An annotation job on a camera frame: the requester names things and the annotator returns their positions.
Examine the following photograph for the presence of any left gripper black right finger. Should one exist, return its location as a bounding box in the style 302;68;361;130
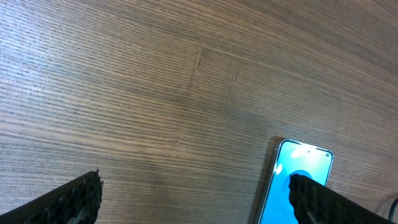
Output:
289;174;392;224

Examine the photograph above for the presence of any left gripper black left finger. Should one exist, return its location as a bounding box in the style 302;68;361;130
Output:
1;170;103;224

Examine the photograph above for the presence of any turquoise screen Galaxy smartphone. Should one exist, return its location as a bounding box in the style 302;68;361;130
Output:
254;138;334;224

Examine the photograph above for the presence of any black USB charging cable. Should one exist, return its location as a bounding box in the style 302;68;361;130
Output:
387;197;398;222

